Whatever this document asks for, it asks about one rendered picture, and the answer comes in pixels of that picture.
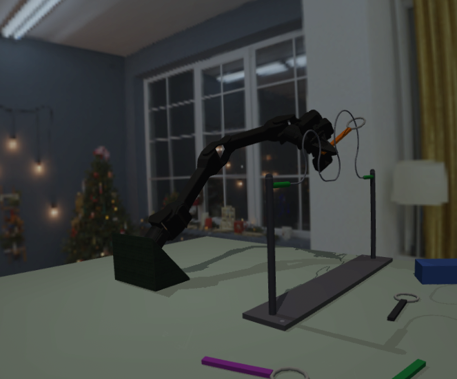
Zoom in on grey loop with black handle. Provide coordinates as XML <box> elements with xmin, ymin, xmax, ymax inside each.
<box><xmin>387</xmin><ymin>292</ymin><xmax>420</xmax><ymax>321</ymax></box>

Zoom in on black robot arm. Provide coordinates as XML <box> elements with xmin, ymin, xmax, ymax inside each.
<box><xmin>145</xmin><ymin>110</ymin><xmax>334</xmax><ymax>249</ymax></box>

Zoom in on purple bar with grey loop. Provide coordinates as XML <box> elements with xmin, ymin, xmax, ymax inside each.
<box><xmin>202</xmin><ymin>356</ymin><xmax>309</xmax><ymax>379</ymax></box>

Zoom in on orange handle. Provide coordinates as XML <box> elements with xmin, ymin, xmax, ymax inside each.
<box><xmin>321</xmin><ymin>116</ymin><xmax>365</xmax><ymax>155</ymax></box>

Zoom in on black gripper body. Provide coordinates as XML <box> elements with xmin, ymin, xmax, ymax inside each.
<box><xmin>293</xmin><ymin>114</ymin><xmax>333</xmax><ymax>172</ymax></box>

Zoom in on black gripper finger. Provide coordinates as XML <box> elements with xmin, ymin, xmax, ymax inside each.
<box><xmin>314</xmin><ymin>151</ymin><xmax>336</xmax><ymax>161</ymax></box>
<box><xmin>310</xmin><ymin>130</ymin><xmax>336</xmax><ymax>154</ymax></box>

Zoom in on green handle with grey loop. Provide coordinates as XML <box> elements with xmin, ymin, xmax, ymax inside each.
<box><xmin>392</xmin><ymin>359</ymin><xmax>426</xmax><ymax>379</ymax></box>

